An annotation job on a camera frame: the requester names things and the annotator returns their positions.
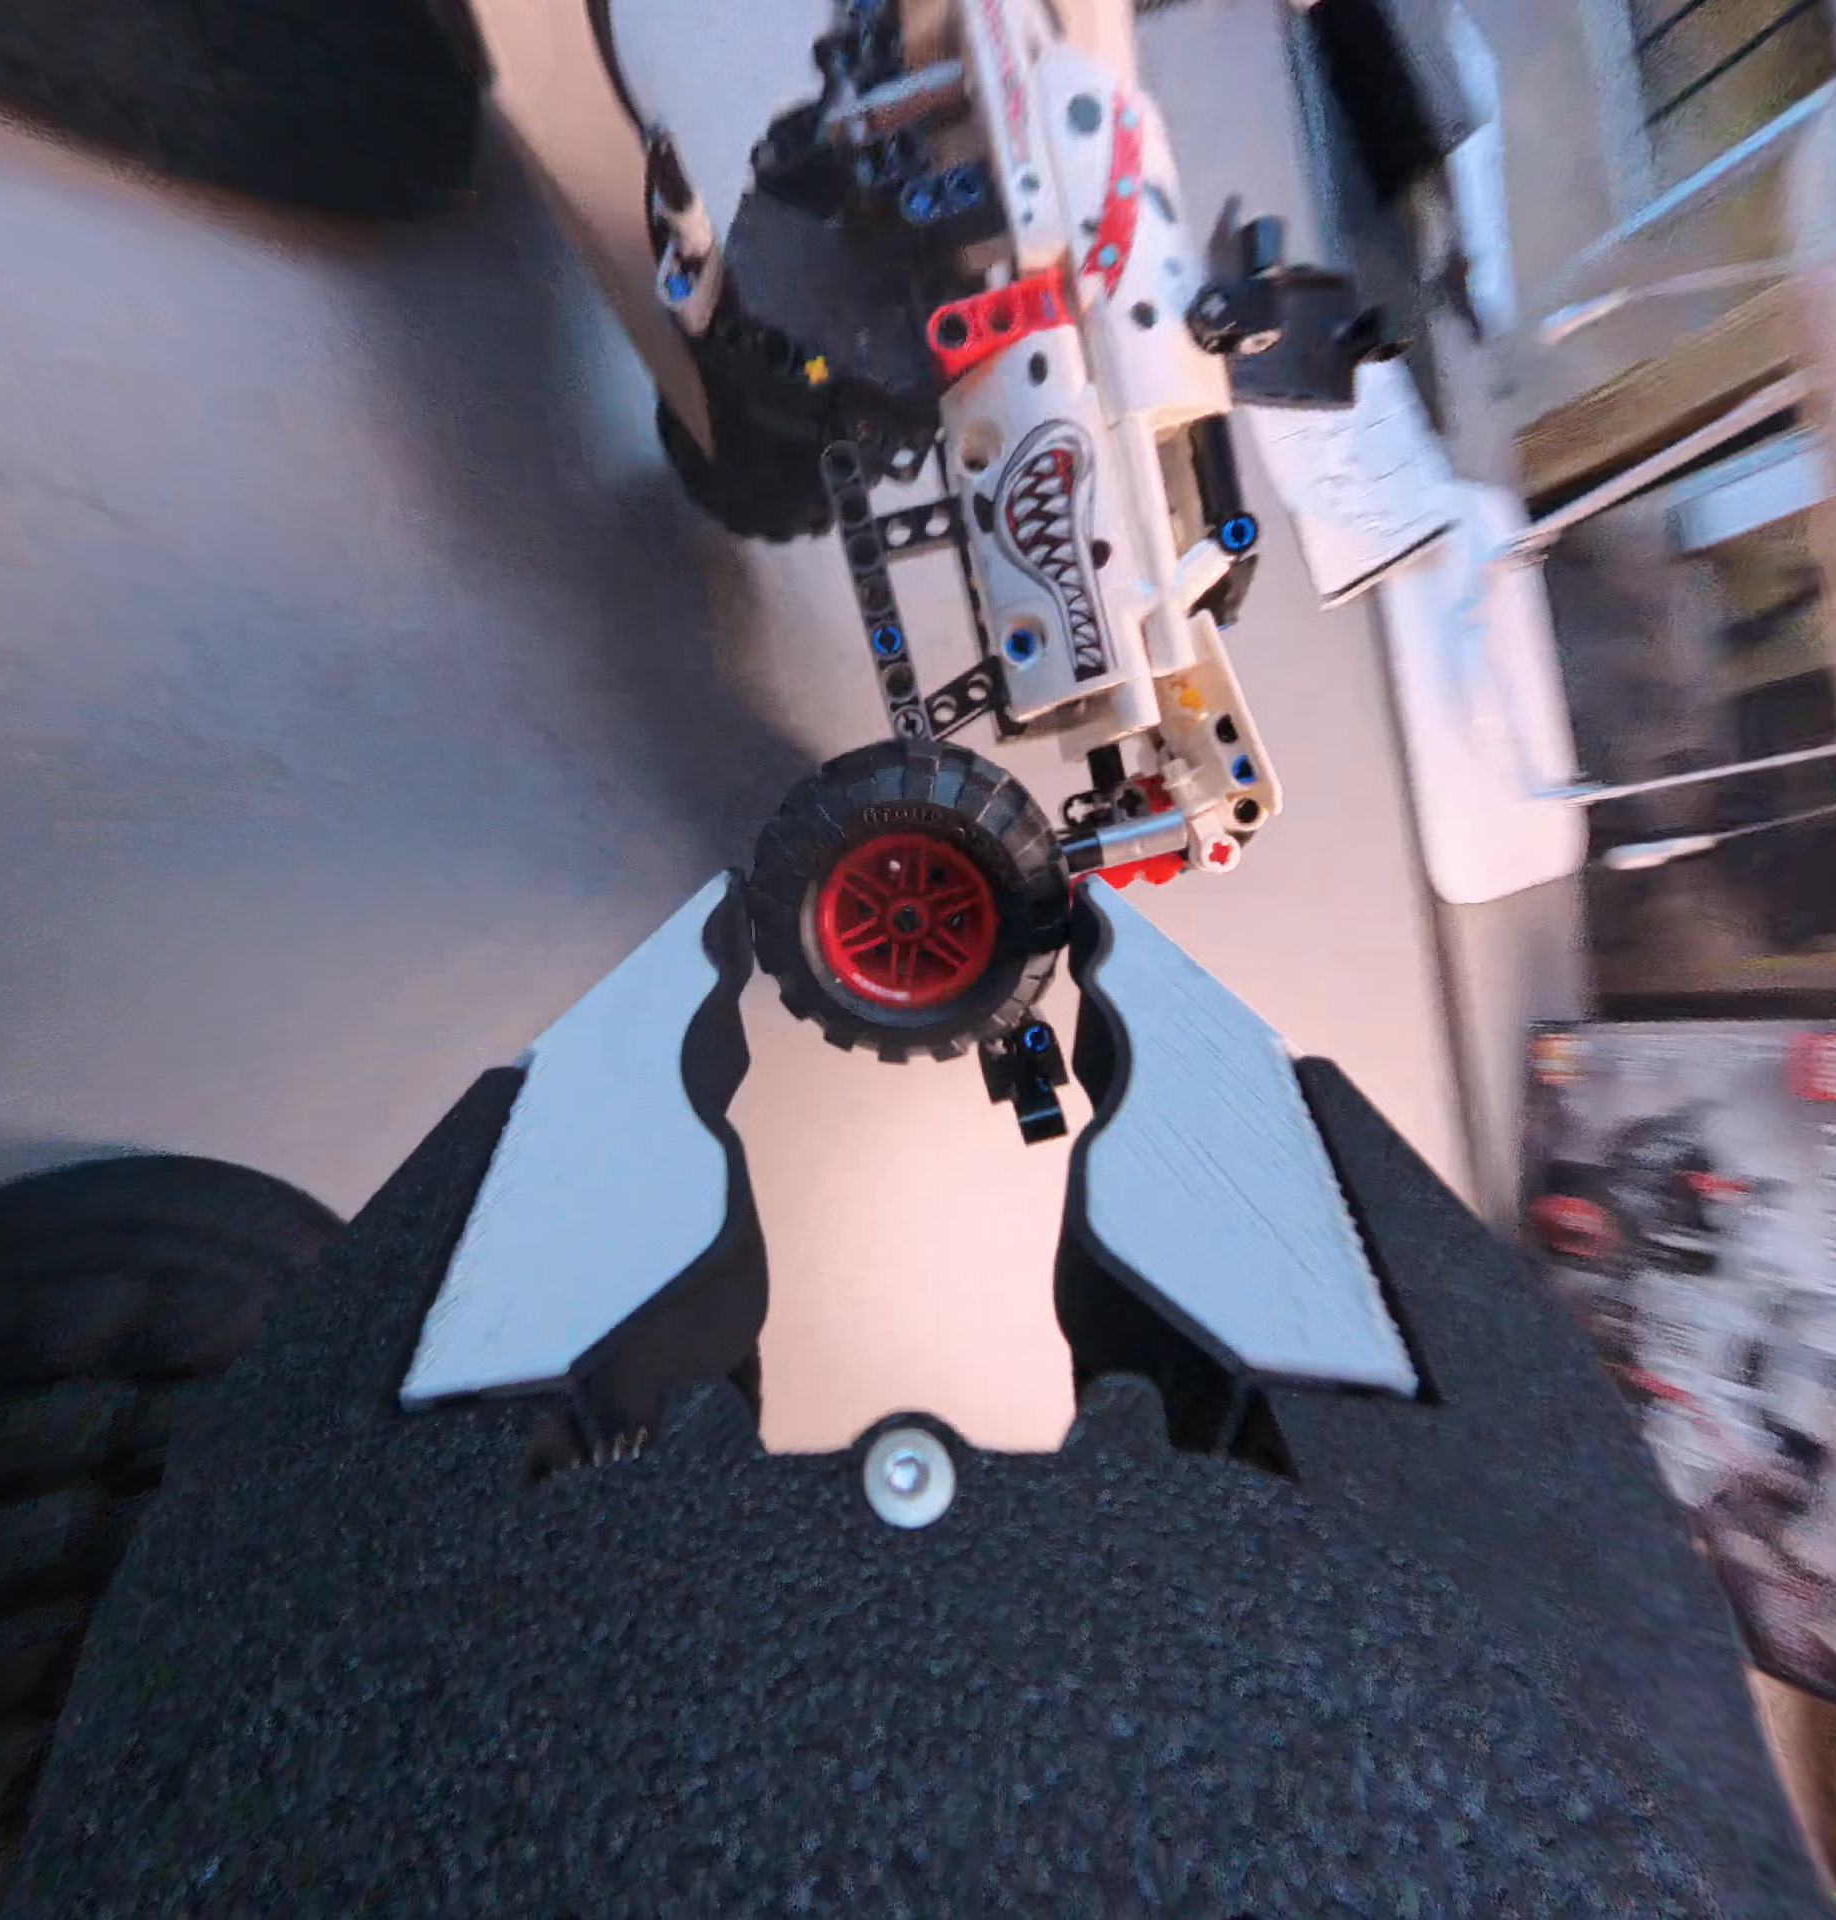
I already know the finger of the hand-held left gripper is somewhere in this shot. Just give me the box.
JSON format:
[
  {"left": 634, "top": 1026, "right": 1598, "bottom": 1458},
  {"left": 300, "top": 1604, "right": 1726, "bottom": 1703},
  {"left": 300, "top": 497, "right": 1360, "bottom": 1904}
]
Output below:
[{"left": 464, "top": 0, "right": 733, "bottom": 458}]

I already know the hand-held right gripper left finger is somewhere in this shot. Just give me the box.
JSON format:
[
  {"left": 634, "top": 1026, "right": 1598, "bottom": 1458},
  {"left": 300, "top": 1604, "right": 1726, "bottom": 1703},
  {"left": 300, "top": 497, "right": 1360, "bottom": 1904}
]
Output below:
[{"left": 401, "top": 870, "right": 763, "bottom": 1413}]

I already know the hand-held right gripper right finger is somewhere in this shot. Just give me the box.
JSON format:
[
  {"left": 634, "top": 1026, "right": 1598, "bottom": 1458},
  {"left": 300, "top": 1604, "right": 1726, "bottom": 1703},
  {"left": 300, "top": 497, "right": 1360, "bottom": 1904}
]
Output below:
[{"left": 1060, "top": 884, "right": 1424, "bottom": 1405}]

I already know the black lego wheel red hub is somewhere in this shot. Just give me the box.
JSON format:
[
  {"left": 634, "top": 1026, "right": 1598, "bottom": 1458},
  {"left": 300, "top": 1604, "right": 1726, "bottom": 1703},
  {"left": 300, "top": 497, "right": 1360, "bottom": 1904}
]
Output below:
[{"left": 747, "top": 740, "right": 1076, "bottom": 1063}]

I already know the white lego truck model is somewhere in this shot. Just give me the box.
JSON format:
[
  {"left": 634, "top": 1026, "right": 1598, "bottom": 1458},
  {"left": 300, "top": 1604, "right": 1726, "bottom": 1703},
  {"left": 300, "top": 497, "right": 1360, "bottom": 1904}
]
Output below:
[{"left": 588, "top": 0, "right": 1400, "bottom": 1148}]

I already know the lego set box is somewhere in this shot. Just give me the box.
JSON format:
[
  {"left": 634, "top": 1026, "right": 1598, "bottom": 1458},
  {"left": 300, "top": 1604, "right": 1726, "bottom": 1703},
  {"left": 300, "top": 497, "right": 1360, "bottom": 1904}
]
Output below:
[{"left": 1518, "top": 1023, "right": 1836, "bottom": 1718}]

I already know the white plastic stand base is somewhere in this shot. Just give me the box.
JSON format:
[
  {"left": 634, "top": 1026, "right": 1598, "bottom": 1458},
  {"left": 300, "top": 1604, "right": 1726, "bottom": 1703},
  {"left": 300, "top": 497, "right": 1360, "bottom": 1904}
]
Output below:
[{"left": 1383, "top": 495, "right": 1598, "bottom": 906}]

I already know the white printed sticker sheet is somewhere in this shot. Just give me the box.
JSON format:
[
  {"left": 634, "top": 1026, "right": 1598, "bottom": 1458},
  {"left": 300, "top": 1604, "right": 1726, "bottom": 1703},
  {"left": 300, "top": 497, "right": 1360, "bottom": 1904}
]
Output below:
[{"left": 1251, "top": 356, "right": 1464, "bottom": 607}]

